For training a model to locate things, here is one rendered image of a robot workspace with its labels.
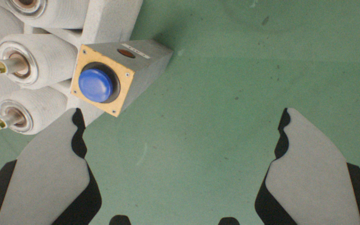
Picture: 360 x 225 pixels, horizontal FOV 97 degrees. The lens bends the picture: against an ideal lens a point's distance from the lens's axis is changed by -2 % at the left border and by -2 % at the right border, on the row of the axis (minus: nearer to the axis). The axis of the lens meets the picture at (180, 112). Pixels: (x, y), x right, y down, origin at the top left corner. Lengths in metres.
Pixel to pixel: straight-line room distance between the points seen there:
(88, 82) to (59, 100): 0.25
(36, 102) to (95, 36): 0.18
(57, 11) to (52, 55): 0.08
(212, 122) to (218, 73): 0.17
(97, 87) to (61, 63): 0.19
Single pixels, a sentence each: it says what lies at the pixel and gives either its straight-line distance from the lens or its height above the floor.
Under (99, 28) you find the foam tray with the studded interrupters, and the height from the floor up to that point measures 0.17.
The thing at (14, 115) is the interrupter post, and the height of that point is 0.26.
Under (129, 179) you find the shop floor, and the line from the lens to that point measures 0.81.
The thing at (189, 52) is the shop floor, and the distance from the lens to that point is 0.51.
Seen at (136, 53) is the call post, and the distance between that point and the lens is 0.29.
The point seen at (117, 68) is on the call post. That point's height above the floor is 0.31.
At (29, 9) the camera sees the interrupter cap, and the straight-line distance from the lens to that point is 0.36.
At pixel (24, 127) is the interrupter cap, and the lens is 0.46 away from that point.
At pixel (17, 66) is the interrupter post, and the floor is 0.26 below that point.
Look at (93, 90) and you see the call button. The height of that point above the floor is 0.33.
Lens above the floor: 0.50
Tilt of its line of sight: 64 degrees down
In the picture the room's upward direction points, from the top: 164 degrees counter-clockwise
